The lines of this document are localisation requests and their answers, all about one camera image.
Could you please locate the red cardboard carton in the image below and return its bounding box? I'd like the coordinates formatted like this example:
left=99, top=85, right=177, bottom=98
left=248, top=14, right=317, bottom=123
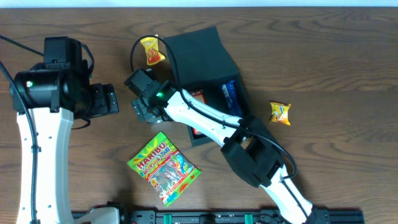
left=190, top=90, right=207, bottom=138

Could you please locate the blue cookie pack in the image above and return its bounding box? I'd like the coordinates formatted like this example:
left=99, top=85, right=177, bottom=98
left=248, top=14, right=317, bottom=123
left=220, top=80, right=244, bottom=118

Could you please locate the yellow orange snack packet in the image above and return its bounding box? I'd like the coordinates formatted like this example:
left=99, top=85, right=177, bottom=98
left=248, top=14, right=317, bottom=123
left=270, top=102, right=291, bottom=126

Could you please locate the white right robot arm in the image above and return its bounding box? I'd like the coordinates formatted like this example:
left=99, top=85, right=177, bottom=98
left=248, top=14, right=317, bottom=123
left=124, top=79, right=325, bottom=223

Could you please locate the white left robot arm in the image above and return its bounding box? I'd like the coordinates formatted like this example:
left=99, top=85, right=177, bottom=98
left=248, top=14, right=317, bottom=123
left=11, top=70, right=120, bottom=223

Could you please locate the green Haribo candy bag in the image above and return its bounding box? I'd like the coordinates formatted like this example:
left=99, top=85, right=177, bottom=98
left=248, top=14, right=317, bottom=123
left=127, top=132, right=201, bottom=207

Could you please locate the yellow red snack packet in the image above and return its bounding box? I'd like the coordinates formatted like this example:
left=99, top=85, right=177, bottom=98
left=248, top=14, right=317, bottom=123
left=140, top=35, right=165, bottom=65

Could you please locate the black open gift box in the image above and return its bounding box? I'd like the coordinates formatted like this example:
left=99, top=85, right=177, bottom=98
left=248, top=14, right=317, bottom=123
left=164, top=27, right=250, bottom=147

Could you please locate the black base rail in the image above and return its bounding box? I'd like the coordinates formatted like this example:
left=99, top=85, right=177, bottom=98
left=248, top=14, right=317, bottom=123
left=72, top=202, right=365, bottom=224

